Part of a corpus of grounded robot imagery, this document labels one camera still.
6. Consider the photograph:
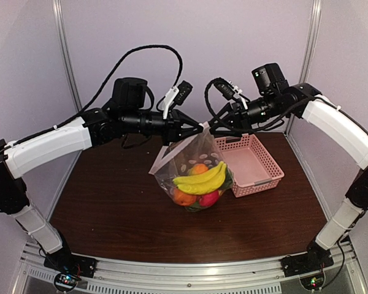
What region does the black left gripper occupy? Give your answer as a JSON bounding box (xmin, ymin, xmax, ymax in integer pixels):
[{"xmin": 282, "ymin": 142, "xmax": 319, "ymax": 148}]
[{"xmin": 121, "ymin": 108, "xmax": 204, "ymax": 146}]

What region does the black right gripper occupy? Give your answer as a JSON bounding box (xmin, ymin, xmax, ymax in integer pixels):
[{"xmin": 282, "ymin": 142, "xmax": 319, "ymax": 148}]
[{"xmin": 209, "ymin": 91, "xmax": 288, "ymax": 137}]

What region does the green orange toy mango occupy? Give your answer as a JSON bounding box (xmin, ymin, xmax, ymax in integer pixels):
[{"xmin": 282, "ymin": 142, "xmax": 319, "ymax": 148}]
[{"xmin": 188, "ymin": 164, "xmax": 209, "ymax": 176}]

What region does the clear zip top bag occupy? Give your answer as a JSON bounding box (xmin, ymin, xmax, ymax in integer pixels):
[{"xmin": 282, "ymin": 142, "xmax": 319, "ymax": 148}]
[{"xmin": 148, "ymin": 122, "xmax": 225, "ymax": 201}]

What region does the yellow toy banana bunch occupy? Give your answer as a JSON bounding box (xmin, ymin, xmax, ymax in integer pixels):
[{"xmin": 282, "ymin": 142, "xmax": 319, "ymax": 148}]
[{"xmin": 173, "ymin": 161, "xmax": 228, "ymax": 195}]

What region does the pink perforated plastic basket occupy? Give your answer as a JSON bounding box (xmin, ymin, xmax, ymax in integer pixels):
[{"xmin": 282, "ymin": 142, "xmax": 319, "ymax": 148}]
[{"xmin": 215, "ymin": 134, "xmax": 285, "ymax": 198}]

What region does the orange toy orange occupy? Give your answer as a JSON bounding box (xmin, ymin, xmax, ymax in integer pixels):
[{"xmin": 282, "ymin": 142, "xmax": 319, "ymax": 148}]
[{"xmin": 173, "ymin": 188, "xmax": 197, "ymax": 206}]

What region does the red toy apple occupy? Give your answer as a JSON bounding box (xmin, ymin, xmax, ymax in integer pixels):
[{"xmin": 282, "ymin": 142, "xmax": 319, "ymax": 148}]
[{"xmin": 199, "ymin": 190, "xmax": 220, "ymax": 207}]

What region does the green toy bell pepper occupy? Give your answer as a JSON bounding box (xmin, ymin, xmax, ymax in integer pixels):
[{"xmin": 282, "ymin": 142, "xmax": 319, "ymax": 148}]
[{"xmin": 185, "ymin": 169, "xmax": 234, "ymax": 213}]

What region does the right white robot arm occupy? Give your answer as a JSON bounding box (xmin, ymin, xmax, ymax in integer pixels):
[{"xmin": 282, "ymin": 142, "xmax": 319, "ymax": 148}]
[{"xmin": 204, "ymin": 62, "xmax": 368, "ymax": 271}]

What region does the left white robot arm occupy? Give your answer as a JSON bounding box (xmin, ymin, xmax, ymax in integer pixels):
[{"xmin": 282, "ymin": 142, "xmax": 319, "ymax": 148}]
[{"xmin": 0, "ymin": 77, "xmax": 203, "ymax": 272}]

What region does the right round circuit board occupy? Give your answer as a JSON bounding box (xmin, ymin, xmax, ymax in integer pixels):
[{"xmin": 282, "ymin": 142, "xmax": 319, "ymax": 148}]
[{"xmin": 300, "ymin": 274, "xmax": 325, "ymax": 292}]

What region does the round circuit board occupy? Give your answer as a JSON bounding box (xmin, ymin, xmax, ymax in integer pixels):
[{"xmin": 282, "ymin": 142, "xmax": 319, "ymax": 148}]
[
  {"xmin": 300, "ymin": 274, "xmax": 325, "ymax": 292},
  {"xmin": 53, "ymin": 273, "xmax": 80, "ymax": 292}
]

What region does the left round circuit board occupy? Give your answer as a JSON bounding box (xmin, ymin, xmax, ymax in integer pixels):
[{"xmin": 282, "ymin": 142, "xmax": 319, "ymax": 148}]
[{"xmin": 53, "ymin": 273, "xmax": 80, "ymax": 292}]

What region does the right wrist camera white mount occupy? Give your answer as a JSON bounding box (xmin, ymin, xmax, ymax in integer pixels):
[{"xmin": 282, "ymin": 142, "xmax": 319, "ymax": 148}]
[{"xmin": 218, "ymin": 80, "xmax": 249, "ymax": 110}]

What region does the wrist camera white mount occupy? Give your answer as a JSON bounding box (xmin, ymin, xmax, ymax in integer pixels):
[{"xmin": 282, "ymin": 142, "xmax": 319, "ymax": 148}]
[
  {"xmin": 161, "ymin": 80, "xmax": 193, "ymax": 120},
  {"xmin": 218, "ymin": 80, "xmax": 249, "ymax": 110}
]

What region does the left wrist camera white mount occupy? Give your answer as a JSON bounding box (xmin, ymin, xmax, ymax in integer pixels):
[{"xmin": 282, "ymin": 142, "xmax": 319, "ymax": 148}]
[{"xmin": 161, "ymin": 80, "xmax": 193, "ymax": 120}]

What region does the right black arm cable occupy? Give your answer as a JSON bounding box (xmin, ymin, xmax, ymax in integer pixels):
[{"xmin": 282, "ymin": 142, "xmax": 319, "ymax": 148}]
[{"xmin": 204, "ymin": 77, "xmax": 313, "ymax": 135}]

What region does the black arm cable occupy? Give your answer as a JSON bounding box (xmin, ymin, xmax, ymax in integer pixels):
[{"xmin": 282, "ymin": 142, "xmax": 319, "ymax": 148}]
[
  {"xmin": 48, "ymin": 45, "xmax": 184, "ymax": 129},
  {"xmin": 204, "ymin": 77, "xmax": 313, "ymax": 135}
]

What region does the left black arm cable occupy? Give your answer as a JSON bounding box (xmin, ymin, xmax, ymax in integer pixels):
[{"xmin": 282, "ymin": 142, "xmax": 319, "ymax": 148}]
[{"xmin": 48, "ymin": 45, "xmax": 184, "ymax": 129}]

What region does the right aluminium frame post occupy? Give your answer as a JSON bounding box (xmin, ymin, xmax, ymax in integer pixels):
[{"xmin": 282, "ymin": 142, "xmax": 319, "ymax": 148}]
[{"xmin": 283, "ymin": 0, "xmax": 322, "ymax": 135}]

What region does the aluminium frame post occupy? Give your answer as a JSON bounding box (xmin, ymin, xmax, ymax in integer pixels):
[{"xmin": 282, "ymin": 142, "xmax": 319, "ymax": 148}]
[
  {"xmin": 283, "ymin": 0, "xmax": 322, "ymax": 135},
  {"xmin": 52, "ymin": 0, "xmax": 82, "ymax": 125}
]

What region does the front aluminium rail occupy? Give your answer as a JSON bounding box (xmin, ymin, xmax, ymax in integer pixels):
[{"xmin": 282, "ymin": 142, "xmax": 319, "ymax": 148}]
[{"xmin": 12, "ymin": 235, "xmax": 368, "ymax": 294}]

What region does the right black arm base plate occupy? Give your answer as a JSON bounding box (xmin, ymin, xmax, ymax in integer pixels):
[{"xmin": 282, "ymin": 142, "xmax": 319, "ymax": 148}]
[{"xmin": 280, "ymin": 252, "xmax": 334, "ymax": 277}]

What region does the left aluminium frame post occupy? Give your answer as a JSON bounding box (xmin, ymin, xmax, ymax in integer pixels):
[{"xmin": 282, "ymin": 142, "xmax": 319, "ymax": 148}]
[{"xmin": 52, "ymin": 0, "xmax": 82, "ymax": 125}]

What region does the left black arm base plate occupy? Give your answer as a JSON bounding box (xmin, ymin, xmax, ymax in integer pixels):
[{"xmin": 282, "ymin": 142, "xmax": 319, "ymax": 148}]
[{"xmin": 44, "ymin": 251, "xmax": 97, "ymax": 278}]

